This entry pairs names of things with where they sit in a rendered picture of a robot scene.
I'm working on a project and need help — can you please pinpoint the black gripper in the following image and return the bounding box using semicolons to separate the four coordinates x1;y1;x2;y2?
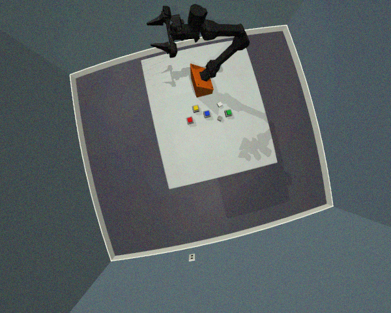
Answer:
147;6;188;57

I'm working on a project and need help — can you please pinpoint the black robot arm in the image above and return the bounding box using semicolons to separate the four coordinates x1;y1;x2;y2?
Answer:
171;4;250;82

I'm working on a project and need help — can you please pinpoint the blue button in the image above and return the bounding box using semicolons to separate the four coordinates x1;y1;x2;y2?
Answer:
203;110;211;118

